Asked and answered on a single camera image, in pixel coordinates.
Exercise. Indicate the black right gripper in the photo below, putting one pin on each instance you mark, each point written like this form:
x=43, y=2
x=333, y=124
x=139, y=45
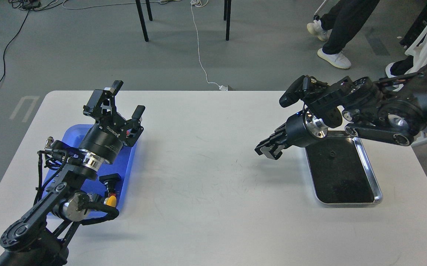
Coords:
x=301, y=129

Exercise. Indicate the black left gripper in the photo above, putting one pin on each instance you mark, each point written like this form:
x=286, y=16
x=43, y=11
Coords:
x=105, y=141

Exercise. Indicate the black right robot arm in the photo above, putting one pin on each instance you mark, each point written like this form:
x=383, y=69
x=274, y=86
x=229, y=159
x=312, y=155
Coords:
x=392, y=110

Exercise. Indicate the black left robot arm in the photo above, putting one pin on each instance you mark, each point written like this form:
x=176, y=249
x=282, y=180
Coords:
x=36, y=241

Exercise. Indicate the blue plastic bin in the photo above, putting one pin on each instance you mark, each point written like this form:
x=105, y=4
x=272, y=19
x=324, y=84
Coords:
x=72, y=190

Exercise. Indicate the metal tray with black mat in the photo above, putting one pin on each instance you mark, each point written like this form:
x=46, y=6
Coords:
x=341, y=172

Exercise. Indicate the yellow push button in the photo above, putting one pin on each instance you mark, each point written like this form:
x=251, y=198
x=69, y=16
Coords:
x=111, y=201

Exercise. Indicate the black table leg left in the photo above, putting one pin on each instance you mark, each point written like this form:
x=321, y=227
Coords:
x=142, y=19

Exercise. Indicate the black table leg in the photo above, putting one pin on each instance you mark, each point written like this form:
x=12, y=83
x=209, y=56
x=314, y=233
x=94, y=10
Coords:
x=142, y=19
x=227, y=17

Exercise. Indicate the person with white sneakers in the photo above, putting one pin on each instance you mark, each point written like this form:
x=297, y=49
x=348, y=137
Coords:
x=338, y=27

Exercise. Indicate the black table leg right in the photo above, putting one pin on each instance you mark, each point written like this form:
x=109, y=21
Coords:
x=227, y=17

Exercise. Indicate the black push button switch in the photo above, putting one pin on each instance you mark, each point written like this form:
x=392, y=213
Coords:
x=110, y=181

